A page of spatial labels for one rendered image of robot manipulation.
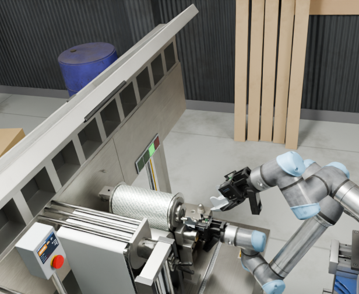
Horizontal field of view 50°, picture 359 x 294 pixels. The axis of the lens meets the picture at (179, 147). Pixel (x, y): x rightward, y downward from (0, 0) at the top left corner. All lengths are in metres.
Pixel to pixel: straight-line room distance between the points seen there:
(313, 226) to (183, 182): 2.20
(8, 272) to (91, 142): 0.58
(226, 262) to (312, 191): 0.70
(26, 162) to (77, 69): 3.37
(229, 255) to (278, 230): 1.34
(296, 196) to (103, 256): 0.59
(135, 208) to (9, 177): 0.90
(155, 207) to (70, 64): 2.77
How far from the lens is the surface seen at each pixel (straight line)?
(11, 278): 1.34
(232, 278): 1.71
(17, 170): 0.65
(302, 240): 1.48
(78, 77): 4.05
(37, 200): 1.40
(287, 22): 3.64
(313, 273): 2.88
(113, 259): 1.21
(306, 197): 1.16
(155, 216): 1.46
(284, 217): 3.19
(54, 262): 0.91
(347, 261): 1.98
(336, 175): 1.23
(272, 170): 1.15
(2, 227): 1.36
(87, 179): 1.52
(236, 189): 1.24
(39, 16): 5.09
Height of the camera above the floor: 2.30
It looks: 35 degrees down
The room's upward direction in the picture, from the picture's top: 9 degrees counter-clockwise
